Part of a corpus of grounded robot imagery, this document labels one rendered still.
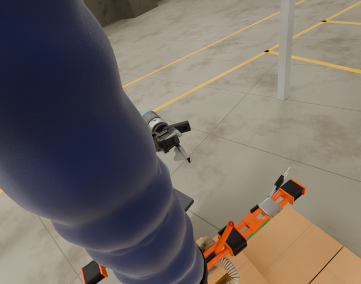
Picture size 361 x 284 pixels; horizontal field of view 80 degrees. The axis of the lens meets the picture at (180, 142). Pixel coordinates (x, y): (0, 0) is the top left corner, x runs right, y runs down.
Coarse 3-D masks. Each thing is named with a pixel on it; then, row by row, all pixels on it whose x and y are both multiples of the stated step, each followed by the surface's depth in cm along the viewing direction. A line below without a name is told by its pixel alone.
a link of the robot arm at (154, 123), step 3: (153, 120) 99; (156, 120) 99; (159, 120) 98; (162, 120) 99; (150, 123) 99; (153, 123) 97; (156, 123) 97; (159, 123) 97; (165, 123) 99; (150, 126) 98; (153, 126) 97; (150, 129) 98; (153, 129) 97
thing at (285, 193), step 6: (288, 180) 99; (294, 180) 98; (282, 186) 98; (288, 186) 97; (294, 186) 96; (300, 186) 96; (282, 192) 97; (288, 192) 95; (294, 192) 94; (300, 192) 97; (294, 198) 96
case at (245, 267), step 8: (216, 240) 119; (224, 256) 112; (232, 256) 111; (240, 256) 110; (240, 264) 108; (248, 264) 107; (216, 272) 108; (224, 272) 107; (240, 272) 105; (248, 272) 104; (256, 272) 103; (208, 280) 106; (216, 280) 105; (240, 280) 103; (248, 280) 102; (256, 280) 101; (264, 280) 100
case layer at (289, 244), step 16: (288, 208) 162; (272, 224) 157; (288, 224) 154; (304, 224) 151; (256, 240) 152; (272, 240) 149; (288, 240) 147; (304, 240) 144; (320, 240) 142; (256, 256) 144; (272, 256) 142; (288, 256) 140; (304, 256) 137; (320, 256) 135; (336, 256) 133; (352, 256) 131; (272, 272) 135; (288, 272) 133; (304, 272) 131; (320, 272) 129; (336, 272) 127; (352, 272) 126
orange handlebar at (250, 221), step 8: (280, 192) 97; (288, 200) 94; (248, 216) 92; (264, 216) 91; (240, 224) 91; (248, 224) 90; (256, 224) 89; (248, 232) 88; (208, 248) 88; (224, 248) 86; (216, 256) 84; (208, 264) 83
